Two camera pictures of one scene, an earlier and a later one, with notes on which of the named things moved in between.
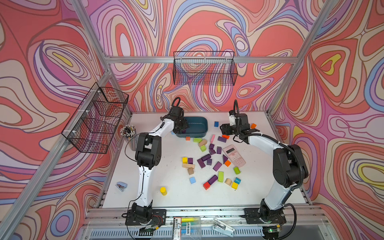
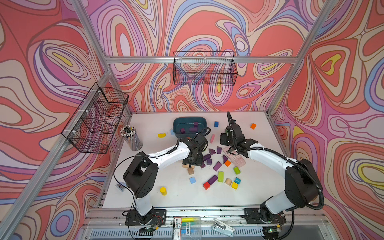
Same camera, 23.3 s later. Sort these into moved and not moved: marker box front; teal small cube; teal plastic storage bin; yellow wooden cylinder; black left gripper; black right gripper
Moved: black left gripper; black right gripper
Not moved: teal small cube; marker box front; teal plastic storage bin; yellow wooden cylinder
